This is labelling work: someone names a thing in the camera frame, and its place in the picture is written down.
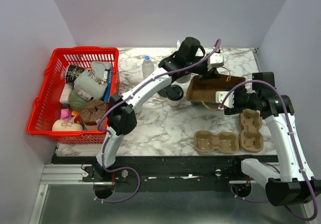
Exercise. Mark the brown round lid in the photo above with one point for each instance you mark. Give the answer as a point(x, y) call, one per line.
point(92, 111)

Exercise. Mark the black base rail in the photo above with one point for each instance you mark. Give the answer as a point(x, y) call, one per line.
point(167, 174)

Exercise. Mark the red plastic basket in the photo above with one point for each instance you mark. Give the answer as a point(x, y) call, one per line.
point(46, 106)

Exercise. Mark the blue flat box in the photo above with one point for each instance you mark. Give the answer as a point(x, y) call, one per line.
point(109, 83)

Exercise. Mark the pink small box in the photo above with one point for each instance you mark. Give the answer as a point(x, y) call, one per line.
point(65, 114)

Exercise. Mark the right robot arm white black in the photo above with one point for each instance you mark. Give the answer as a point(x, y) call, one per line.
point(295, 183)

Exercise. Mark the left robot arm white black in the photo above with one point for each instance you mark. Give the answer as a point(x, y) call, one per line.
point(120, 116)

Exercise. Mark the brown cardboard cup carrier top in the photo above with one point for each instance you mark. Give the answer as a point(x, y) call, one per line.
point(207, 142)

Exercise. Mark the black plastic cup lid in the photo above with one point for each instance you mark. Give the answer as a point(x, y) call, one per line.
point(175, 93)

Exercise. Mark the brown cardboard cup carrier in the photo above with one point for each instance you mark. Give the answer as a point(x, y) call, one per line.
point(207, 142)
point(250, 138)

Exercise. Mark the clear water bottle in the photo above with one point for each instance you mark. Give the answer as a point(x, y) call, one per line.
point(147, 67)

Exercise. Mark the white soap block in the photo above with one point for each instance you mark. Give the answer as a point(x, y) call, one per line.
point(64, 98)

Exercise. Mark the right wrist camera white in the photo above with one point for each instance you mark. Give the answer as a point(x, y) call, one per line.
point(224, 99)

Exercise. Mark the grey cloth pouch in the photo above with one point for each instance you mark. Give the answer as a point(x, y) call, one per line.
point(91, 84)

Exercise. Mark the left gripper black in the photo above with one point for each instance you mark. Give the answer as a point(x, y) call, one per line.
point(212, 74)

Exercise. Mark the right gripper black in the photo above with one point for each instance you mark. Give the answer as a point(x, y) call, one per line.
point(236, 110)

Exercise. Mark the green paper bag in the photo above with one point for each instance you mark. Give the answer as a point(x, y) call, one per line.
point(204, 91)

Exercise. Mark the black snack can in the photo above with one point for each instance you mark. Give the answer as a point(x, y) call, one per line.
point(72, 73)

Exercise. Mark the green scrub sponge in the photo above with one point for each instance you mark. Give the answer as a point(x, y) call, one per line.
point(75, 101)

